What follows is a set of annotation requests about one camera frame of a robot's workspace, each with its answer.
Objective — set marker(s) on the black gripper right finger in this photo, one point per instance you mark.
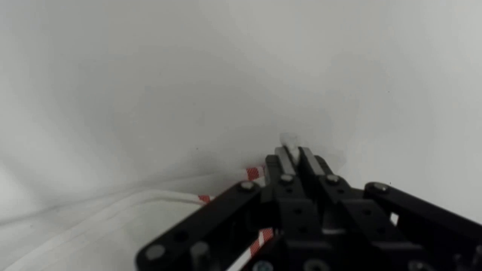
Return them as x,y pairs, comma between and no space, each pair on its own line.
381,231

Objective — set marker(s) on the white towel with red stripes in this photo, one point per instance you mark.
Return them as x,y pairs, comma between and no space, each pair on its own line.
100,220

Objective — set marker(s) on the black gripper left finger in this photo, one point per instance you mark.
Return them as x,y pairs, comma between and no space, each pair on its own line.
280,211

